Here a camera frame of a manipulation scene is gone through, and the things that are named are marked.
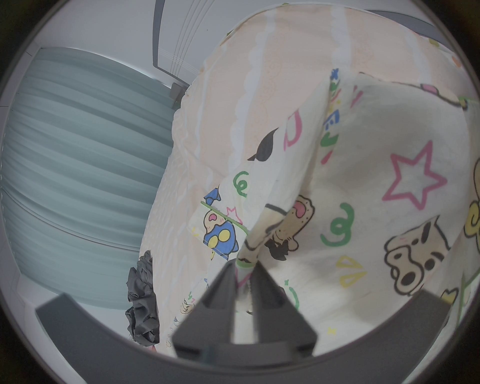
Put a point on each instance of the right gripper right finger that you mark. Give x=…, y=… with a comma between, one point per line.
x=277, y=318

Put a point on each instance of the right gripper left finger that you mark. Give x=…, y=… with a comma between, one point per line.
x=210, y=318

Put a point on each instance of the white printed pyjama top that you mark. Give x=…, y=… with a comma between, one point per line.
x=375, y=187

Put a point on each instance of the black garment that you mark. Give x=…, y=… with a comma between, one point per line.
x=142, y=300

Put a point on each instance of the blue-green curtain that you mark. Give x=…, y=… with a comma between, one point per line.
x=75, y=262
x=93, y=112

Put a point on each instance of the grey bedside table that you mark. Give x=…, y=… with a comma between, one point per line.
x=178, y=95

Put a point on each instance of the bed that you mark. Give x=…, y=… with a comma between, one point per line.
x=232, y=93

